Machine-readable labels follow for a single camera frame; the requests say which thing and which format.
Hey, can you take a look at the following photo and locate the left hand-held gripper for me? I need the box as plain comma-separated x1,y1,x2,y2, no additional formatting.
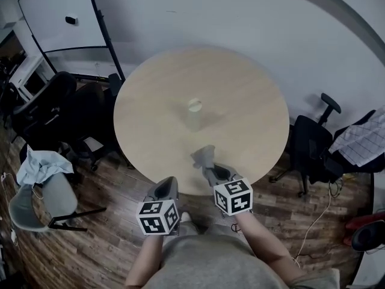
135,176,180,237

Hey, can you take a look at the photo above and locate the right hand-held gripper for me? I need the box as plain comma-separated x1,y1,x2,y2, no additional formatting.
204,163,253,218

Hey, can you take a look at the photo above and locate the grey cloth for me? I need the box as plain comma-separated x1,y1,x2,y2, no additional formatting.
190,144,216,177

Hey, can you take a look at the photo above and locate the pale drink container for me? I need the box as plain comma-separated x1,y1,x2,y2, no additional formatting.
186,98,203,132

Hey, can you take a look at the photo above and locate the person's left forearm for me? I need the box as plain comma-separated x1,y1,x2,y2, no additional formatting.
125,233,165,289

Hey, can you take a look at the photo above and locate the person's right forearm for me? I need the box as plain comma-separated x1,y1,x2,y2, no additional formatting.
233,211,305,284

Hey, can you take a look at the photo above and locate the black chair under checked cloth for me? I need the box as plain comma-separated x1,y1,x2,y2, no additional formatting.
309,110,385,185

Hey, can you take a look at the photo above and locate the light blue crumpled cloth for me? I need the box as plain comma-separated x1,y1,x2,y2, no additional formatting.
16,144,75,188

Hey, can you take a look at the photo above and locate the white checked cloth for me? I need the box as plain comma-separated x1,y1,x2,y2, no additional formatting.
328,106,385,167

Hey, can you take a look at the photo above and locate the person's grey shirt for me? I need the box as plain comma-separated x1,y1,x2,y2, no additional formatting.
144,221,340,289

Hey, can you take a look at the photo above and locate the black office chair with armrest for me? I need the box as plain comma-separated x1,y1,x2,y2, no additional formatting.
268,92,342,199

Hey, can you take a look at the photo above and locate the grey shell chair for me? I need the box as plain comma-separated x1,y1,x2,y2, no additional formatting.
8,170,108,233

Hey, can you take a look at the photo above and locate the red object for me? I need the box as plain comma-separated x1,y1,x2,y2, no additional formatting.
345,211,385,247

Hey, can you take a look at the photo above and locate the black rounded object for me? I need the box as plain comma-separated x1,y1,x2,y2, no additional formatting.
351,220,385,252

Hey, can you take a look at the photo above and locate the black office chair with headrest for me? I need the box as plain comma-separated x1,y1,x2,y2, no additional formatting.
11,70,78,141

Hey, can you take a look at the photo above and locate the white shelf unit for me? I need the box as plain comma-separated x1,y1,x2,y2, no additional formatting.
8,54,55,101

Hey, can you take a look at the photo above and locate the whiteboard on black stand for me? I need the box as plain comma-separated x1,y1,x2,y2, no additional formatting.
17,0,126,84

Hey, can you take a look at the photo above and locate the white floor cable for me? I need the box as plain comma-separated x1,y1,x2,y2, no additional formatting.
292,185,332,266

